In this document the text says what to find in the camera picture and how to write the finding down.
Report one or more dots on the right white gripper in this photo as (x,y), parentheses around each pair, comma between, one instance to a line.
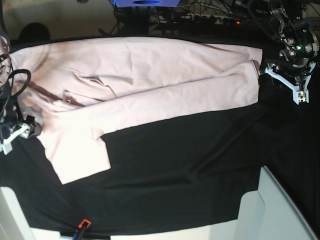
(10,131)

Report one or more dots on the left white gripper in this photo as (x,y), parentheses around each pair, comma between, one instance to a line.
(295,77)

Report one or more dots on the pink T-shirt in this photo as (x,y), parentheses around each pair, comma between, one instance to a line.
(80,90)

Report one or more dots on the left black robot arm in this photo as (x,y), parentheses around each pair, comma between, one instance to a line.
(283,22)

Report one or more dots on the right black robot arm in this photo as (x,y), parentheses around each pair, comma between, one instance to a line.
(9,107)

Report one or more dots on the white power strip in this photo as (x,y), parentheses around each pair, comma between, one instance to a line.
(224,20)

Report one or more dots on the red black clamp bottom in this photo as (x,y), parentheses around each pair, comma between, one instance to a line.
(82,228)

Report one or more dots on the black table cloth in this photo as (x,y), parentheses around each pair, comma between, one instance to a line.
(180,173)

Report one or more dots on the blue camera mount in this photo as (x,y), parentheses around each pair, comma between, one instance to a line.
(145,3)

